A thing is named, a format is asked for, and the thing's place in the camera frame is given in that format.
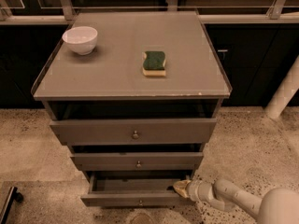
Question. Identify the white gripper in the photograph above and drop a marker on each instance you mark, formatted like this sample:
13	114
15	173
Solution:
193	190

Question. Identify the grey bottom drawer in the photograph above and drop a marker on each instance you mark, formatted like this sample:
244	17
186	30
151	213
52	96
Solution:
135	188

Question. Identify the grey drawer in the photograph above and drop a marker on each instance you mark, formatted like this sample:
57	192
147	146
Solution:
75	132
135	188
138	161

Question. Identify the grey middle drawer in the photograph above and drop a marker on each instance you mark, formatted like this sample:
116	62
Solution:
138	161

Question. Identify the grey top drawer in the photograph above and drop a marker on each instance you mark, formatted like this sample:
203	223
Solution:
75	132

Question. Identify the grey drawer cabinet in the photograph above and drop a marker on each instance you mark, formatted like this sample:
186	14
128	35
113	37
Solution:
109	82

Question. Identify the round floor drain cover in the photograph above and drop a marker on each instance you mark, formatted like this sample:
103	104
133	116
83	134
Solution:
142	218

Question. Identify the green yellow sponge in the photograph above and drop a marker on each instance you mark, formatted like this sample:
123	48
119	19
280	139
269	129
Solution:
154	64

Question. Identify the white pillar leg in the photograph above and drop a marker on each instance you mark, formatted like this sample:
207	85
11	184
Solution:
286	90

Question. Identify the black wheeled cart base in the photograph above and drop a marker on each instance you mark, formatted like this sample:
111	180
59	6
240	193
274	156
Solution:
12	196

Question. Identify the white ceramic bowl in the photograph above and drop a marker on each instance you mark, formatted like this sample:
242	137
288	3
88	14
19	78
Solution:
81	40

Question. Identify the metal railing frame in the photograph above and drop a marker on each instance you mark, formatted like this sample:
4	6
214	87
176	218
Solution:
210	11

